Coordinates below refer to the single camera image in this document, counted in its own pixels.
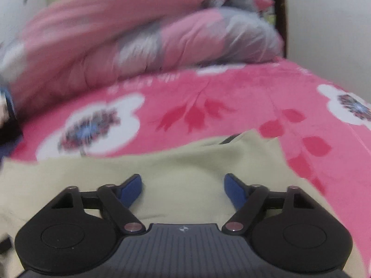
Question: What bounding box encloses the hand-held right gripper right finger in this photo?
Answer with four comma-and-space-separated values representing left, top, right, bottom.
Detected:
221, 173, 316, 234

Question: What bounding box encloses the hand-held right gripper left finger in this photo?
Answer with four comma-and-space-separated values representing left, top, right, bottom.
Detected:
51, 173, 146, 234

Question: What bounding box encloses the cream zip jacket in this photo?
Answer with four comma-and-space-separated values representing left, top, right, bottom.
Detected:
0, 130, 346, 278

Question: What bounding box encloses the dark clothes pile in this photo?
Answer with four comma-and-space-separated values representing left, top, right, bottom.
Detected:
0, 87, 24, 157

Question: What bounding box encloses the pink flower-print blanket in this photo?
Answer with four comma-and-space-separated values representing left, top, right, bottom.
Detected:
6, 56, 371, 278

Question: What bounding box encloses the pink grey floral quilt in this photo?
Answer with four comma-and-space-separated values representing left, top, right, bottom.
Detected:
0, 0, 285, 114

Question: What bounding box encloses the dark wooden door frame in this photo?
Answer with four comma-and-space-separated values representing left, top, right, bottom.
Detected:
254, 0, 288, 59

